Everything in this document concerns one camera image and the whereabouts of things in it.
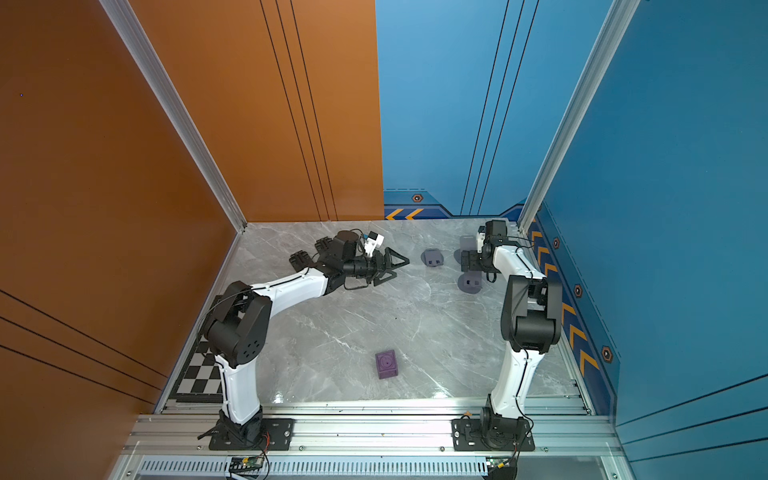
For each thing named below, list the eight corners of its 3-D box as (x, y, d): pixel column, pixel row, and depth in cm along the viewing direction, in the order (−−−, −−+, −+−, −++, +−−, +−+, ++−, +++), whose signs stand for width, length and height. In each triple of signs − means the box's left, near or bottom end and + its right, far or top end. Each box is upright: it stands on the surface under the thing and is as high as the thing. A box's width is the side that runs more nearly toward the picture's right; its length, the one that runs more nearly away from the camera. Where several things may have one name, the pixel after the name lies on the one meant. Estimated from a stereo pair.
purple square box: (378, 380, 84) (377, 374, 80) (375, 360, 87) (374, 353, 83) (398, 376, 85) (398, 369, 80) (394, 357, 88) (394, 350, 84)
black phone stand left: (297, 273, 108) (294, 268, 106) (289, 262, 111) (287, 256, 109) (313, 264, 111) (311, 259, 108) (305, 253, 114) (303, 248, 112)
